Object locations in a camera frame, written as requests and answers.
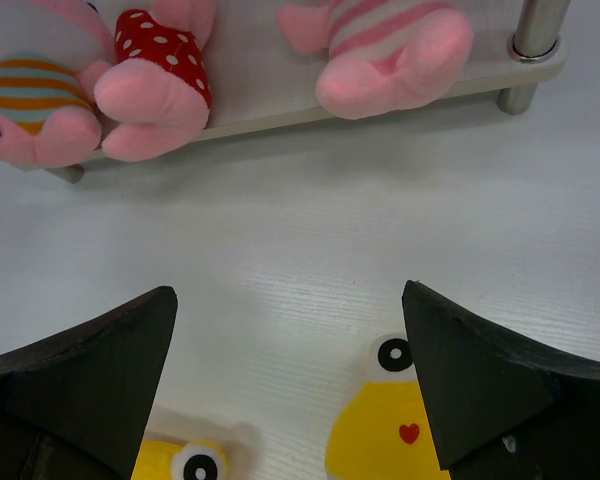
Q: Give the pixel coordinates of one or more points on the pink frog orange-striped shirt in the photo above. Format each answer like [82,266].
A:
[51,55]

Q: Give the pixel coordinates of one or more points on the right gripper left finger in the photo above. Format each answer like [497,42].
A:
[75,405]

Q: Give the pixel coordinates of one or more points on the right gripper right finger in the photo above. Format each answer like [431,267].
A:
[501,405]

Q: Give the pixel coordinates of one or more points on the yellow frog red-striped shirt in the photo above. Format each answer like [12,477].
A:
[383,432]

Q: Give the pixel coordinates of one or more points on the pink frog pink-striped shirt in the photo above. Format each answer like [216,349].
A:
[383,55]

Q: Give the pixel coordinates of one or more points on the pink frog red polka-dot shirt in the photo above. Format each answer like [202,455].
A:
[157,92]

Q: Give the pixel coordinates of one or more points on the yellow frog lying sideways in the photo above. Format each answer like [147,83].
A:
[199,460]

